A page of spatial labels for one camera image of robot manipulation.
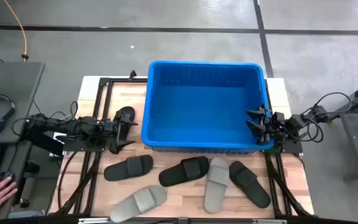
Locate white box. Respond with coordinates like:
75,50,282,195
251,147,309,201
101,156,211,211
44,130,65,157

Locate person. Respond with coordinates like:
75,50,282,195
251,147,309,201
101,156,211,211
8,210,43,220

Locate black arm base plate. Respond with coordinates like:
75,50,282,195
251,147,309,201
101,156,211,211
272,136,304,155
62,127,108,152

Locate black aluminium table frame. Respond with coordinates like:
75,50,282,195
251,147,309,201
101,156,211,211
50,70,315,218

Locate yellow extension cable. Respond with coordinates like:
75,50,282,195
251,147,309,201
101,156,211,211
4,0,29,62

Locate grey slide sandal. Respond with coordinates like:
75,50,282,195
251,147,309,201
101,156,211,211
203,156,230,215
109,185,167,223

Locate blue plastic bin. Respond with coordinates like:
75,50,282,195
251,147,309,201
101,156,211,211
140,60,275,154

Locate silver metal bracket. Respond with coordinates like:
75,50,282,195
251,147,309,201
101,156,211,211
78,217,114,224
252,218,288,224

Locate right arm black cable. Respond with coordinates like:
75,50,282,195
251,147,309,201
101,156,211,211
300,91,353,143

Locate black computer mouse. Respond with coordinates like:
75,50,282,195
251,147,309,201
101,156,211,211
0,170,16,187

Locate green cable plug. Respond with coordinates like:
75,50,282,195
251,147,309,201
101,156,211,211
264,145,282,156

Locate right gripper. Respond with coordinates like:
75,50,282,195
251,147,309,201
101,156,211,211
246,105,287,146

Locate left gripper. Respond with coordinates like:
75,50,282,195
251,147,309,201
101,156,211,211
99,114,139,155

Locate grey computer desk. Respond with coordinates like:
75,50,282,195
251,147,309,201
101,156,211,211
0,61,45,220

